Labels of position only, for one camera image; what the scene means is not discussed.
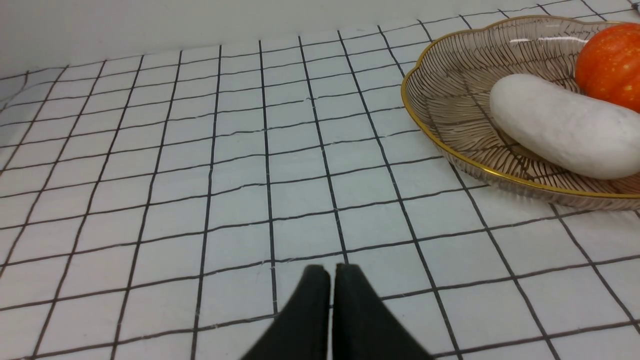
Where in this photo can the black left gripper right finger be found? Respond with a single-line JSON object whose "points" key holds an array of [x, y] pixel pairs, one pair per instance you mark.
{"points": [[363, 327]]}

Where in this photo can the white black grid tablecloth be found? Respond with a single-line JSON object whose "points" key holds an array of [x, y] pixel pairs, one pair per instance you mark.
{"points": [[164, 206]]}

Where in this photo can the white radish with leaves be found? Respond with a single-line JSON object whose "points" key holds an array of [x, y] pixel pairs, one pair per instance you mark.
{"points": [[584, 135]]}

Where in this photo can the small orange pumpkin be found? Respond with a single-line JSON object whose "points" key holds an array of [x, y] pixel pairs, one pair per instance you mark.
{"points": [[608, 66]]}

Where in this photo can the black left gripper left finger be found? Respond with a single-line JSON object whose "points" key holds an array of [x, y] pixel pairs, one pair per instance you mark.
{"points": [[300, 331]]}

